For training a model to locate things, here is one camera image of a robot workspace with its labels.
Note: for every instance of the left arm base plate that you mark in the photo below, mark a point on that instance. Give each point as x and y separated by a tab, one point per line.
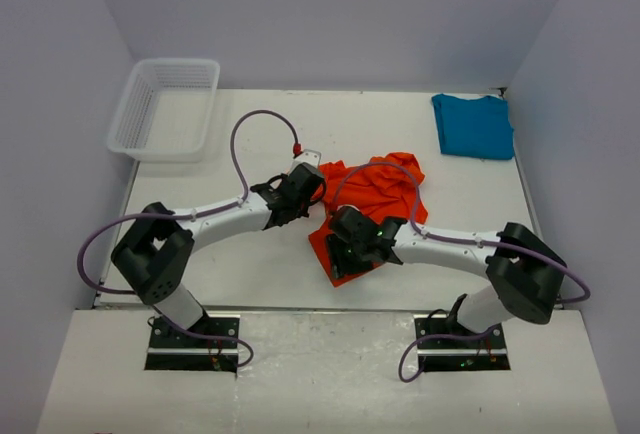
170	350

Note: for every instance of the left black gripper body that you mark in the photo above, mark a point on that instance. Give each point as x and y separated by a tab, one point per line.
301	209

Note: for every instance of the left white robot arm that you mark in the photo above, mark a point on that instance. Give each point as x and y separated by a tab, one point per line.
153	254

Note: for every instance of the orange t shirt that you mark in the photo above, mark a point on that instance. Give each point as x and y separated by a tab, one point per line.
386	188

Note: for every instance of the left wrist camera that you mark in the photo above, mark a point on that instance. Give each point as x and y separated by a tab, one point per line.
303	155

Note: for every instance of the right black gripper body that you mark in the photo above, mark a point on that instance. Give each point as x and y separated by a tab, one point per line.
358	245

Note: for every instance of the blue folded t shirt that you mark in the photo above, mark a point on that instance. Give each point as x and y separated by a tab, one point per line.
474	128

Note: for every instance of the white plastic basket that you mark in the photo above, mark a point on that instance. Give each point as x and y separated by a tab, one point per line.
165	110

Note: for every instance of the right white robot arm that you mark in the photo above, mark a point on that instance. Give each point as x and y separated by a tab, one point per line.
524	274

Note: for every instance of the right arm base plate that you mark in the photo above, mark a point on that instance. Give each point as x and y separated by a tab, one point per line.
445	355

